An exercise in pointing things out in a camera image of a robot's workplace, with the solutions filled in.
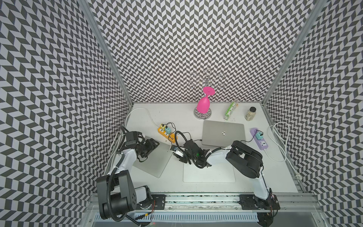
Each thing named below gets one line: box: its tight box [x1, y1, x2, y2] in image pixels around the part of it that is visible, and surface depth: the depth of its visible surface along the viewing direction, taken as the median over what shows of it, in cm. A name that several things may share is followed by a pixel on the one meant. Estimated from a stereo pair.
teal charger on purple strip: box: [255, 131, 264, 140], surface depth 93 cm
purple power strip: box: [249, 127, 269, 151], surface depth 93 cm
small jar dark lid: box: [244, 106, 257, 122], surface depth 104 cm
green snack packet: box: [223, 101, 237, 121], surface depth 107 cm
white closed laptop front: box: [183, 152, 236, 184], surface depth 82 cm
